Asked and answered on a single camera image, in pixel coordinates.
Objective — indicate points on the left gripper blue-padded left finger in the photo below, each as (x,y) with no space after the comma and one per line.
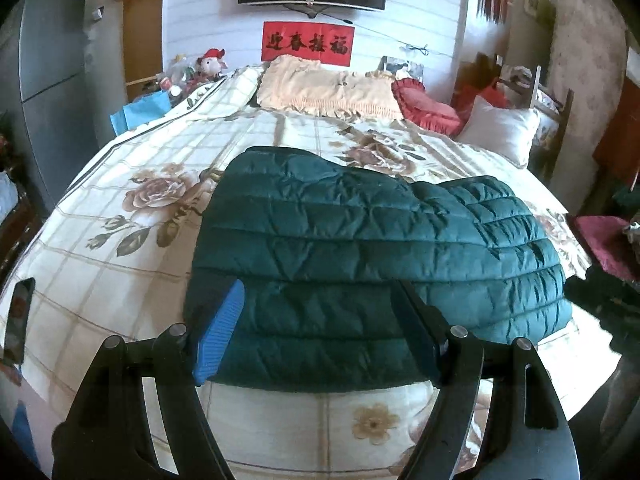
(216,311)

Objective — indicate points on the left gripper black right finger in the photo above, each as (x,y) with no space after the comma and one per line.
(427,334)

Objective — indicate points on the dark green quilted jacket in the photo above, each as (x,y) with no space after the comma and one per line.
(318,246)

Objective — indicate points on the cream floral checked bedspread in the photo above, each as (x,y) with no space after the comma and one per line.
(115,256)

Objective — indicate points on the maroon blanket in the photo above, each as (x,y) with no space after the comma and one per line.
(605,240)

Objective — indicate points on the white square pillow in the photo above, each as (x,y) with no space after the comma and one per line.
(509,133)

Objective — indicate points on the red heart-shaped cushion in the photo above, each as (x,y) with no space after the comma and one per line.
(418,107)

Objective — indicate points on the wooden chair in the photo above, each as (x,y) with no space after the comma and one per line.
(523,88)

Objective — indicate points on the blue paper bag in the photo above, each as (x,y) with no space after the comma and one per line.
(146,109)

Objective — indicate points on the framed photo on headboard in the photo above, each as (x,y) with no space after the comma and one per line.
(401,68)

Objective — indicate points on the peach fringed pillow cover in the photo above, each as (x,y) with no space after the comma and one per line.
(298,85)

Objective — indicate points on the pig plush toy red hat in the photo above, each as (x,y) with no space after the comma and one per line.
(211,64)

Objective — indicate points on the red banner with black characters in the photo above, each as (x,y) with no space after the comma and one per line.
(327,43)

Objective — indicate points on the grey refrigerator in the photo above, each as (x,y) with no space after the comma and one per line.
(45,108)

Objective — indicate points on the scissors hanging on wall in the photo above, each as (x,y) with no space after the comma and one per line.
(412,49)

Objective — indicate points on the framed picture on wall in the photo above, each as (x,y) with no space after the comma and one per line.
(541,11)

